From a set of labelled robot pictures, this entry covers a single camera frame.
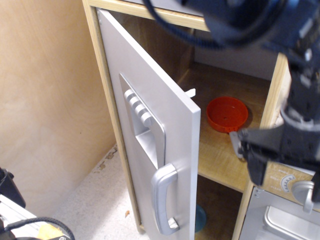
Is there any orange tape piece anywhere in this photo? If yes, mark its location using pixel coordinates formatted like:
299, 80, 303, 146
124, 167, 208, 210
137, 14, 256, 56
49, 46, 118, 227
37, 224, 64, 240

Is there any wooden toy kitchen cabinet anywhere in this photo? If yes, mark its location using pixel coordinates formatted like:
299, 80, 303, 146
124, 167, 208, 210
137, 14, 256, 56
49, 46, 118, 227
82, 0, 309, 240

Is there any silver toy fridge door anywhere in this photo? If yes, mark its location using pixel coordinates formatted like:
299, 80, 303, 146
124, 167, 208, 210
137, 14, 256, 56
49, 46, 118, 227
97, 9, 201, 240

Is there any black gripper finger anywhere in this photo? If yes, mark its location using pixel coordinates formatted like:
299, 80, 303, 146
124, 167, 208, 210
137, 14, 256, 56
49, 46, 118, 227
311, 172, 320, 203
246, 149, 270, 186

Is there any aluminium extrusion rail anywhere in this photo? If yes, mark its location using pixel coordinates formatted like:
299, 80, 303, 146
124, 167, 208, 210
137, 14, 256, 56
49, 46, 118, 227
0, 194, 39, 233

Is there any red toy pan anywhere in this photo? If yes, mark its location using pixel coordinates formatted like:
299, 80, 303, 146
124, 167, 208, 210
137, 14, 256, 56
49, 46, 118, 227
206, 96, 250, 161

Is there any silver oven knob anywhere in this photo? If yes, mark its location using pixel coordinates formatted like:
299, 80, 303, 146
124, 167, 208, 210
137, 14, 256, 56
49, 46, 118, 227
291, 180, 314, 214

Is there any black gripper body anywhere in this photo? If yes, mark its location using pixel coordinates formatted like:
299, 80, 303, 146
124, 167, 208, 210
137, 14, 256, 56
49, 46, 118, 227
237, 107, 320, 172

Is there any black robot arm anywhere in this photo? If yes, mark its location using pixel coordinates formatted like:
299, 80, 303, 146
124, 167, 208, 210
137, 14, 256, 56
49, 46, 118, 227
144, 0, 320, 203

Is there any black braided cable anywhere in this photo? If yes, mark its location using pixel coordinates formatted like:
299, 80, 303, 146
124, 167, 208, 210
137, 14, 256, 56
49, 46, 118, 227
3, 216, 76, 240

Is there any silver oven door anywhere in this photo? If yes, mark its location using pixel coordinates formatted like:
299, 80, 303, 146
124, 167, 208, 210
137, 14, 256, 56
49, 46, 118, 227
239, 187, 320, 240

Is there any blue toy plate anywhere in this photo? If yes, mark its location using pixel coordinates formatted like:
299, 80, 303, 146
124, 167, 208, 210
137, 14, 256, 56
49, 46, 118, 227
194, 204, 207, 233

